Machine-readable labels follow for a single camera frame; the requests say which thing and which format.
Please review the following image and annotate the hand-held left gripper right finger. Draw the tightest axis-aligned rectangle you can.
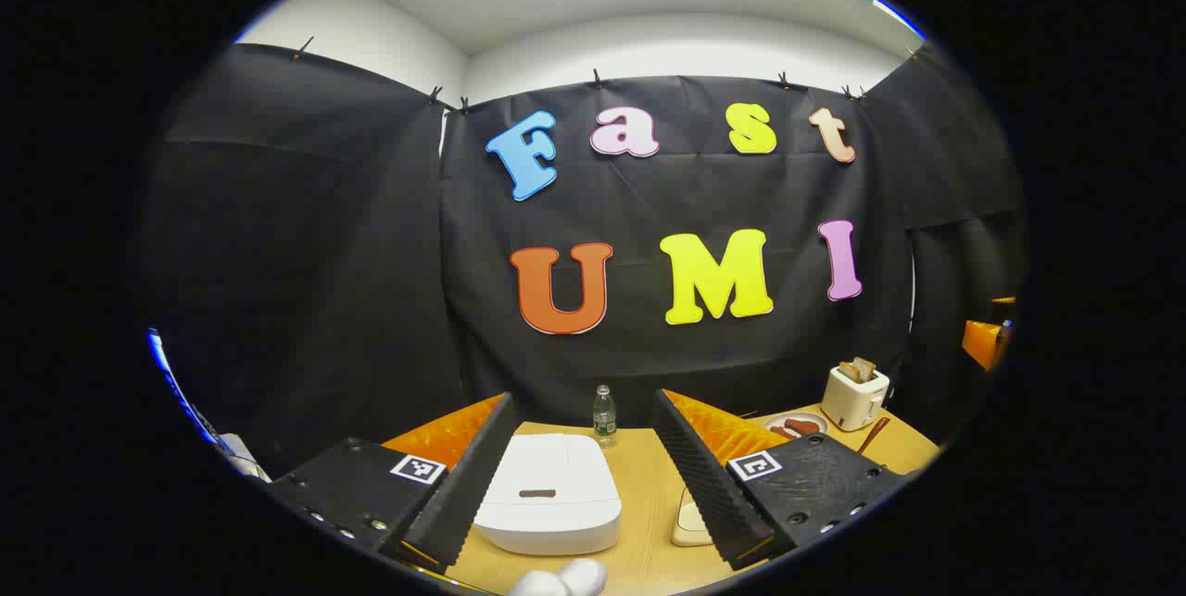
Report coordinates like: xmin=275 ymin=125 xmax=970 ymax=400
xmin=651 ymin=388 xmax=914 ymax=571

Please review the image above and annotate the white round plate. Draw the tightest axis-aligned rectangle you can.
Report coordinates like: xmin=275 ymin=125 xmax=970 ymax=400
xmin=762 ymin=412 xmax=829 ymax=440

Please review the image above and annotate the white toaster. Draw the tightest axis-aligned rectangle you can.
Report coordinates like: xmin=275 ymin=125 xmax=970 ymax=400
xmin=821 ymin=364 xmax=890 ymax=432

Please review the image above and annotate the black backdrop cloth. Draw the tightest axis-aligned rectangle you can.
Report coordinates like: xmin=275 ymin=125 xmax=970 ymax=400
xmin=139 ymin=42 xmax=1028 ymax=476

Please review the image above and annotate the computer monitor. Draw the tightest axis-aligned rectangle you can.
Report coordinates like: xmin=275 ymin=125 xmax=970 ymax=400
xmin=145 ymin=327 xmax=225 ymax=449

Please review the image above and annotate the clear rice container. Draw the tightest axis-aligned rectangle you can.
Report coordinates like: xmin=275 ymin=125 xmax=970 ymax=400
xmin=672 ymin=488 xmax=715 ymax=548

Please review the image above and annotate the white rice cooker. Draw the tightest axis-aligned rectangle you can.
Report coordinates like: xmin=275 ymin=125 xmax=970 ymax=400
xmin=473 ymin=433 xmax=624 ymax=556

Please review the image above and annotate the clear water bottle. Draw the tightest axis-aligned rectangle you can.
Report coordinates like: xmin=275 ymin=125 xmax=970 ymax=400
xmin=593 ymin=384 xmax=618 ymax=449

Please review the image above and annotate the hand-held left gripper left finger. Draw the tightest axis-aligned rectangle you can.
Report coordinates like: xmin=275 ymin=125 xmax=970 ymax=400
xmin=269 ymin=392 xmax=518 ymax=576

